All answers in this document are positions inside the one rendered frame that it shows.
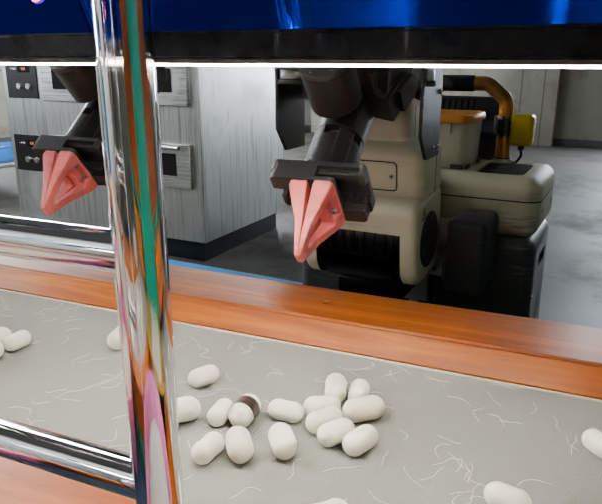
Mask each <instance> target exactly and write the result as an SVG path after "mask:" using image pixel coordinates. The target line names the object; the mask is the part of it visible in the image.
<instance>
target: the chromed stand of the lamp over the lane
mask: <svg viewBox="0 0 602 504"><path fill-rule="evenodd" d="M89 3H90V14H91V25H92V36H93V47H94V58H95V69H96V81H97V92H98V103H99V114H100V125H101V136H102V147H103V158H104V169H105V180H106V192H107V203H108V214H109V225H110V228H108V227H100V226H92V225H84V224H76V223H68V222H60V221H52V220H44V219H36V218H28V217H20V216H12V215H4V214H0V255H2V256H8V257H15V258H21V259H27V260H34V261H40V262H46V263H53V264H59V265H65V266H72V267H78V268H84V269H91V270H97V271H103V272H110V273H114V280H115V291H116V302H117V314H118V325H119V336H120V347H121V358H122V369H123V380H124V391H125V402H126V413H127V425H128V436H129V447H130V454H129V453H126V452H122V451H119V450H115V449H112V448H108V447H105V446H101V445H98V444H94V443H91V442H87V441H84V440H80V439H77V438H73V437H70V436H66V435H63V434H59V433H56V432H52V431H49V430H45V429H42V428H38V427H35V426H31V425H28V424H24V423H21V422H17V421H14V420H10V419H7V418H3V417H0V457H3V458H6V459H9V460H12V461H15V462H19V463H22V464H25V465H28V466H31V467H34V468H37V469H41V470H44V471H47V472H50V473H53V474H56V475H59V476H63V477H66V478H69V479H72V480H75V481H78V482H81V483H85V484H88V485H91V486H94V487H97V488H100V489H103V490H107V491H110V492H113V493H116V494H119V495H122V496H125V497H129V498H132V499H134V502H135V504H184V498H183V482H182V467H181V451H180V435H179V419H178V404H177V388H176V372H175V356H174V341H173V325H172V309H171V293H170V277H169V262H168V246H167V230H166V214H165V199H164V183H163V167H162V151H161V136H160V120H159V104H158V88H157V73H156V57H155V41H154V25H153V10H152V0H89Z"/></svg>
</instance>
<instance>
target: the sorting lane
mask: <svg viewBox="0 0 602 504"><path fill-rule="evenodd" d="M172 325H173V341H174V356H175V372H176V388H177V398H179V397H185V396H192V397H194V398H196V399H197V400H198V401H199V403H200V406H201V410H200V413H199V415H198V417H197V418H196V419H194V420H192V421H189V422H184V423H179V435H180V451H181V467H182V482H183V498H184V504H315V503H320V502H324V501H327V500H329V499H332V498H339V499H342V500H344V501H345V502H346V503H347V504H488V503H487V502H486V500H485V498H484V488H485V487H486V485H487V484H489V483H490V482H493V481H500V482H503V483H506V484H508V485H511V486H514V487H516V488H519V489H522V490H524V491H526V492H527V493H528V494H529V496H530V497H531V499H532V504H602V459H601V458H599V457H598V456H597V455H595V454H594V453H592V452H591V451H590V450H588V449H587V448H586V447H585V446H584V445H583V443H582V434H583V433H584V431H586V430H588V429H597V430H599V431H601V432H602V400H600V399H594V398H589V397H583V396H578V395H572V394H567V393H562V392H556V391H551V390H545V389H540V388H535V387H529V386H524V385H518V384H513V383H507V382H502V381H497V380H491V379H486V378H480V377H475V376H470V375H464V374H459V373H453V372H448V371H442V370H437V369H432V368H426V367H421V366H415V365H410V364H405V363H399V362H394V361H388V360H383V359H377V358H372V357H367V356H361V355H356V354H350V353H345V352H340V351H334V350H329V349H323V348H318V347H313V346H307V345H302V344H296V343H291V342H285V341H280V340H275V339H269V338H264V337H258V336H253V335H248V334H242V333H237V332H231V331H226V330H220V329H215V328H210V327H204V326H199V325H193V324H188V323H183V322H177V321H172ZM118 326H119V325H118V314H117V310H112V309H107V308H101V307H96V306H90V305H85V304H80V303H74V302H69V301H63V300H58V299H53V298H47V297H42V296H36V295H31V294H26V293H20V292H15V291H9V290H4V289H0V327H6V328H8V329H9V330H10V331H11V333H12V334H13V333H15V332H17V331H20V330H27V331H28V332H29V333H30V334H31V337H32V339H31V342H30V343H29V344H28V345H27V346H24V347H22V348H20V349H18V350H15V351H7V350H5V349H4V353H3V355H2V356H1V357H0V417H3V418H7V419H10V420H14V421H17V422H21V423H24V424H28V425H31V426H35V427H38V428H42V429H45V430H49V431H52V432H56V433H59V434H63V435H66V436H70V437H73V438H77V439H80V440H84V441H87V442H91V443H94V444H98V445H101V446H105V447H108V448H112V449H115V450H119V451H122V452H126V453H129V454H130V447H129V436H128V425H127V413H126V402H125V391H124V380H123V369H122V358H121V350H113V349H111V348H110V347H109V346H108V344H107V337H108V335H109V334H110V333H111V332H112V331H113V330H114V329H116V328H117V327H118ZM209 364H212V365H215V366H216V367H217V368H218V369H219V373H220V375H219V378H218V380H217V381H216V382H214V383H211V384H208V385H206V386H203V387H200V388H194V387H192V386H191V385H190V384H189V382H188V375H189V373H190V372H191V371H192V370H194V369H196V368H199V367H202V366H205V365H209ZM332 373H340V374H342V375H343V376H344V377H345V379H346V381H347V386H346V392H347V393H346V397H345V399H344V400H343V401H342V402H340V403H341V407H340V410H341V411H342V413H343V406H344V404H345V402H346V401H347V400H348V392H349V389H350V386H351V383H352V382H353V381H354V380H356V379H364V380H365V381H367V382H368V384H369V387H370V391H369V395H376V396H379V397H380V398H381V399H382V400H383V402H384V404H385V411H384V413H383V415H382V416H381V417H380V418H378V419H376V420H369V421H363V422H357V423H354V422H353V423H354V425H355V428H357V427H359V426H361V425H364V424H369V425H371V426H373V427H374V428H375V429H376V430H377V432H378V441H377V443H376V445H375V446H374V447H372V448H371V449H369V450H368V451H366V452H365V453H363V454H362V455H360V456H357V457H353V456H350V455H348V454H347V453H346V452H345V451H344V449H343V446H342V443H341V444H339V445H336V446H333V447H325V446H323V445H321V444H320V443H319V441H318V439H317V435H315V434H312V433H310V432H309V431H308V430H307V428H306V425H305V421H306V418H307V415H306V414H305V412H304V415H303V418H302V419H301V420H300V421H299V422H298V423H289V422H286V421H281V420H276V419H273V418H272V417H271V416H270V415H269V413H268V405H269V403H270V402H271V401H272V400H274V399H284V400H288V401H294V402H298V403H299V404H301V406H302V407H303V404H304V402H305V400H306V399H307V398H308V397H311V396H322V395H325V382H326V379H327V377H328V376H329V375H330V374H332ZM244 394H254V395H256V396H257V397H258V398H259V400H260V402H261V409H260V412H259V414H258V416H257V417H256V418H255V419H254V421H253V422H252V423H251V424H250V425H248V426H247V427H245V428H246V429H247V430H248V431H249V433H250V436H251V439H252V443H253V446H254V453H253V456H252V458H251V459H250V460H249V461H248V462H246V463H244V464H237V463H234V462H233V461H232V460H231V459H230V458H229V456H228V453H227V448H226V444H225V446H224V448H223V450H222V451H221V452H220V453H219V454H218V455H216V456H215V457H214V458H213V459H212V460H211V461H210V462H209V463H208V464H205V465H199V464H197V463H195V462H194V460H193V459H192V456H191V450H192V447H193V446H194V444H195V443H197V442H198V441H200V440H201V439H202V438H203V437H204V436H205V435H206V434H207V433H209V432H212V431H216V432H219V433H220V434H221V435H222V436H223V437H224V440H225V435H226V433H227V431H228V430H229V429H230V428H231V427H233V425H232V424H231V423H230V421H229V419H228V420H227V421H226V423H225V424H224V425H222V426H220V427H214V426H212V425H210V424H209V422H208V420H207V413H208V411H209V410H210V409H211V408H212V407H213V405H214V404H215V403H216V402H217V401H218V400H219V399H221V398H228V399H230V400H231V401H232V402H233V404H234V403H235V402H236V401H237V399H238V398H239V397H241V396H242V395H244ZM278 422H283V423H286V424H288V425H289V426H290V427H291V429H292V431H293V434H294V436H295V438H296V441H297V446H298V447H297V452H296V454H295V455H294V456H293V457H292V458H290V459H288V460H281V459H278V458H277V457H276V456H275V455H274V454H273V452H272V449H271V446H270V443H269V440H268V432H269V429H270V428H271V426H272V425H274V424H275V423H278Z"/></svg>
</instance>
